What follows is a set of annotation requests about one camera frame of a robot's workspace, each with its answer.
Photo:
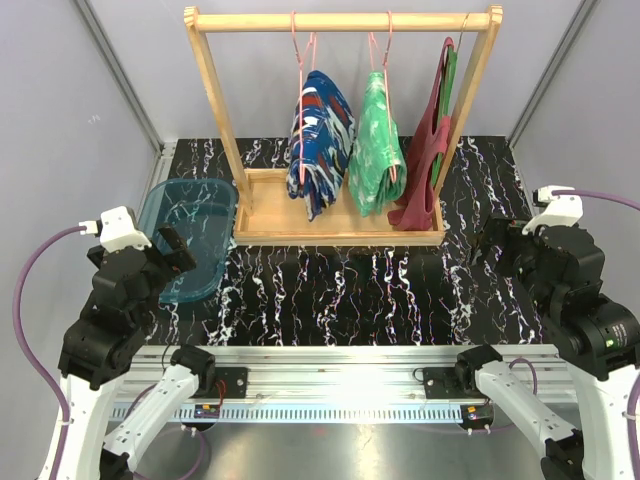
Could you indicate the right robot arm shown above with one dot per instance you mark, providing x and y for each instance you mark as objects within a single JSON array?
[{"x": 560, "y": 268}]

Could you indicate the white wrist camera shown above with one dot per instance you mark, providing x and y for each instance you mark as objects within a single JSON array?
[
  {"x": 559, "y": 206},
  {"x": 116, "y": 229}
]

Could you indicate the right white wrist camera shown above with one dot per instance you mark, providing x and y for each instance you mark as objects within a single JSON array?
[{"x": 559, "y": 206}]

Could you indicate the green hanger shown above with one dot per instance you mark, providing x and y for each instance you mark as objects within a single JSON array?
[{"x": 448, "y": 71}]

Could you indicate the blue patterned trousers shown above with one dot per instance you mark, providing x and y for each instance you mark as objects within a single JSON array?
[{"x": 321, "y": 144}]

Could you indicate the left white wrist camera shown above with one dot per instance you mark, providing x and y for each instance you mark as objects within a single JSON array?
[{"x": 116, "y": 229}]

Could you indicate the maroon tank top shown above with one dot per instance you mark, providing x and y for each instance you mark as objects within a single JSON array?
[{"x": 416, "y": 205}]

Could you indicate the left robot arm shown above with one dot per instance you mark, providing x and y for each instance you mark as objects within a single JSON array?
[{"x": 97, "y": 353}]

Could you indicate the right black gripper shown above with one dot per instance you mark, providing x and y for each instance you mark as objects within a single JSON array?
[{"x": 506, "y": 230}]

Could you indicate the wooden clothes rack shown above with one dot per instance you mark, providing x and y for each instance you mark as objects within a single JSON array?
[{"x": 266, "y": 214}]

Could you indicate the blue transparent plastic bin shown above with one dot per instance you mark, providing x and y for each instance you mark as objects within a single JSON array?
[{"x": 202, "y": 213}]

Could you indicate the aluminium mounting rail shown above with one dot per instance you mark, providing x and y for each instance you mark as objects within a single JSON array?
[{"x": 361, "y": 384}]

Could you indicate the pink wire hanger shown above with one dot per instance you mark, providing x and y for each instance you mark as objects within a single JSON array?
[
  {"x": 384, "y": 54},
  {"x": 301, "y": 56}
]

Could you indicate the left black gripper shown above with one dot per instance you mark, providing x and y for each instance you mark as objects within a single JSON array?
[{"x": 179, "y": 258}]

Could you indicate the green tie-dye trousers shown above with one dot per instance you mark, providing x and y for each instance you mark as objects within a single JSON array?
[{"x": 377, "y": 168}]

